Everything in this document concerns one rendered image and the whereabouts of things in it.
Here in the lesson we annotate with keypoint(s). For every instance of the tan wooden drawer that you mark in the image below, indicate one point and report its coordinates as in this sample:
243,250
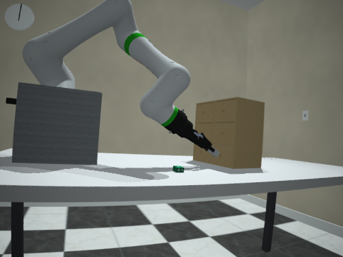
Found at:
201,154
205,112
206,129
225,156
228,111
224,132

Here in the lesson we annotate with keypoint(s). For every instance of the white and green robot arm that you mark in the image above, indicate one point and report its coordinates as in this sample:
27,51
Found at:
44,57

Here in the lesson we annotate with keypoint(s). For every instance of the brown chest of drawers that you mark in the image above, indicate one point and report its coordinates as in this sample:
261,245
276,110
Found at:
248,134

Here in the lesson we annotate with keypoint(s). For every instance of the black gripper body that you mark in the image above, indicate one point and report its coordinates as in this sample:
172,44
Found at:
187,131

